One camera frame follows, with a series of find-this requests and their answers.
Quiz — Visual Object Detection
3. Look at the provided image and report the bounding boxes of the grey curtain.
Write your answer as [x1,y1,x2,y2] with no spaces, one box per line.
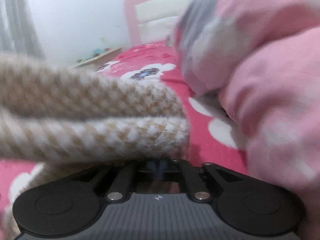
[1,0,45,59]

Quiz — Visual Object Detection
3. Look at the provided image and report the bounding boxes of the cream bedside table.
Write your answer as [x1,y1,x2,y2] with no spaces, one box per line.
[74,47,123,72]

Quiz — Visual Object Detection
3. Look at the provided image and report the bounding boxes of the pink floral bed blanket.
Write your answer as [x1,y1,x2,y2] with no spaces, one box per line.
[1,42,247,216]

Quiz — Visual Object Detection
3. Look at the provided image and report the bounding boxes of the pink white headboard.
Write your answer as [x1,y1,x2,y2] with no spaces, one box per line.
[124,0,192,47]

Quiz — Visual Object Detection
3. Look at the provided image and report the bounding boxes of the pink grey quilt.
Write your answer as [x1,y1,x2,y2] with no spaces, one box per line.
[173,0,319,239]

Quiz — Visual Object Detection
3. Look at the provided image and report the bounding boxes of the beige white houndstooth sweater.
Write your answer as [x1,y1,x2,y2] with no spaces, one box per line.
[1,54,190,191]

